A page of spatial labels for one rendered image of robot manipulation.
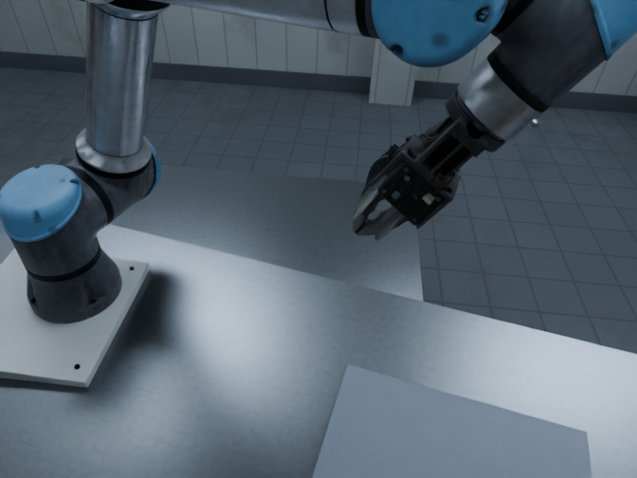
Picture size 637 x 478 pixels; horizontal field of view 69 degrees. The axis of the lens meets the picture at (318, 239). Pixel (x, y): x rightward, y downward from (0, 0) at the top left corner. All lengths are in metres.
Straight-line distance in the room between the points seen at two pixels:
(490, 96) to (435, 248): 1.85
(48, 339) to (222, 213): 0.43
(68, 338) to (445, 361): 0.63
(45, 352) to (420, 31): 0.75
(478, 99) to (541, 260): 1.98
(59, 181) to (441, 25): 0.63
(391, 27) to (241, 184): 0.88
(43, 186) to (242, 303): 0.37
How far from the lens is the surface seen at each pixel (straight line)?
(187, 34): 3.77
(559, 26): 0.46
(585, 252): 2.57
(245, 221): 1.05
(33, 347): 0.90
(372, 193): 0.57
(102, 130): 0.79
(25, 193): 0.81
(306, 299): 0.88
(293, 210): 1.08
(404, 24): 0.32
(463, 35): 0.31
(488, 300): 2.13
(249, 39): 3.64
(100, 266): 0.88
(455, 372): 0.83
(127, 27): 0.68
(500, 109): 0.47
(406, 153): 0.48
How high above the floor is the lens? 1.49
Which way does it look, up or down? 42 degrees down
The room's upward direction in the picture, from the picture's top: 2 degrees clockwise
